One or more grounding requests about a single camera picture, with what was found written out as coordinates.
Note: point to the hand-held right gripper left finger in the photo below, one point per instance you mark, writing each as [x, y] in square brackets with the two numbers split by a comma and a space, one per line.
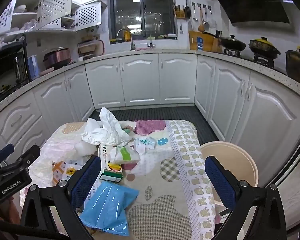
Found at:
[86, 180]

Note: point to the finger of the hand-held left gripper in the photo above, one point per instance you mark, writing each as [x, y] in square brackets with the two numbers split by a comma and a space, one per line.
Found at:
[3, 153]
[27, 156]

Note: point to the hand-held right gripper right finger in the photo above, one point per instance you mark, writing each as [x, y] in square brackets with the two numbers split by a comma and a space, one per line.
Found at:
[220, 182]

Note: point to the beige plastic bucket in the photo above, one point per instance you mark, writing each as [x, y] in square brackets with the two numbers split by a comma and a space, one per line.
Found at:
[240, 160]

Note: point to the blue plastic bag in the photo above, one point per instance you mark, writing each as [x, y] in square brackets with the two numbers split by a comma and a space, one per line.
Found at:
[107, 205]

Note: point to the white green tissue pack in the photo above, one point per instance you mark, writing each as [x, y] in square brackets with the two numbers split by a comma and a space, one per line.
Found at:
[122, 155]

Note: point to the green cloth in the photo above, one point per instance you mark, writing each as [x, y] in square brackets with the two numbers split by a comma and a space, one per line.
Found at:
[126, 130]

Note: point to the small blue white wrapper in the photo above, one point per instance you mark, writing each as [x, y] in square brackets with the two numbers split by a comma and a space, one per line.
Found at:
[143, 145]

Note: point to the apple print blanket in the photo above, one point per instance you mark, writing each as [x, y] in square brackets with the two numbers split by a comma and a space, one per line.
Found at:
[155, 180]

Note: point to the small blue dotted packet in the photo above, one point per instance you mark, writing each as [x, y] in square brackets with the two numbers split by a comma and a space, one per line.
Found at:
[162, 142]

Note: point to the black microwave oven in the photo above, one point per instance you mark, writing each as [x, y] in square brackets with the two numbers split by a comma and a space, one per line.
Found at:
[5, 67]

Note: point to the blue carton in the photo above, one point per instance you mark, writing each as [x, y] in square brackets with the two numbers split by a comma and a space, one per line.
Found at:
[33, 67]

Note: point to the copper rice cooker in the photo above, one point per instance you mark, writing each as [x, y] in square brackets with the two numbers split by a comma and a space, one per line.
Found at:
[57, 57]

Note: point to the row of white cabinet doors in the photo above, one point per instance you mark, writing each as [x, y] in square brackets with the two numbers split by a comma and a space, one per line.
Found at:
[140, 80]

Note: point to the black gas stove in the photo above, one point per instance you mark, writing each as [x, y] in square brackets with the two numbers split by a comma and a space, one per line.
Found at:
[262, 60]

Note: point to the wooden knife block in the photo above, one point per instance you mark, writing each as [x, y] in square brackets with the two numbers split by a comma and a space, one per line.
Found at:
[216, 46]

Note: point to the black wok with lid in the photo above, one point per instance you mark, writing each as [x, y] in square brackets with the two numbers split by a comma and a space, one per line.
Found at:
[232, 44]

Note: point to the dark stockpot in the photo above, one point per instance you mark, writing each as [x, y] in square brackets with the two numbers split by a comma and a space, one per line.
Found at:
[297, 65]

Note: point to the pink dishcloth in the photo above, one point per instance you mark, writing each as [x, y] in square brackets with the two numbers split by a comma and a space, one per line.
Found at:
[142, 48]

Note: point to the yellow lidded clay pot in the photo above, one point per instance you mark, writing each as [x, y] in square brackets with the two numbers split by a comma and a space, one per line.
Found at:
[263, 45]

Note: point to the wooden cutting board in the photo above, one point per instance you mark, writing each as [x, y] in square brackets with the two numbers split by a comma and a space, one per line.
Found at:
[193, 40]

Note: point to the chrome kitchen faucet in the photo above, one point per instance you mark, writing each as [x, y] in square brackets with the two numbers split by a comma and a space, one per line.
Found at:
[132, 42]

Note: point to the yellow dish soap bottle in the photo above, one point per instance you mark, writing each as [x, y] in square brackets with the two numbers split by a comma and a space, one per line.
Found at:
[128, 36]

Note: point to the small chrome tap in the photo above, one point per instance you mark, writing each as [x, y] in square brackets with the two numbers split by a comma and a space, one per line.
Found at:
[151, 42]

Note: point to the white lattice cabinet door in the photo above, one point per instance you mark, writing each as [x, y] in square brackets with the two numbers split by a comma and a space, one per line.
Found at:
[55, 5]
[88, 16]

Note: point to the wooden spoon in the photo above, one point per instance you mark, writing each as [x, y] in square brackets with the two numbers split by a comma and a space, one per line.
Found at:
[201, 27]

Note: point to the steel peeler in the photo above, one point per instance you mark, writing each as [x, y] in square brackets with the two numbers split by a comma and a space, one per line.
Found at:
[181, 30]

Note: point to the steel ladle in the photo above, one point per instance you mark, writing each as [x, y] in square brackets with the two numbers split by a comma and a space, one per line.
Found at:
[195, 18]

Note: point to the wooden chopstick holder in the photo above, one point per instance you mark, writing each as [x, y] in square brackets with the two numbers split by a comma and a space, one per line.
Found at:
[179, 13]

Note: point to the small black hanging pan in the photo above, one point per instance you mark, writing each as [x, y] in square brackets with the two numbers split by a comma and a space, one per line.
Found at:
[187, 11]

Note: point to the dark kitchen window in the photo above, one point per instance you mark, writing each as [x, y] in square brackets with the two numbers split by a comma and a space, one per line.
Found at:
[155, 12]

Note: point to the black range hood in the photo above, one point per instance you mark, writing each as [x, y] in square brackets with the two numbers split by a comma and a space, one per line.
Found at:
[252, 2]

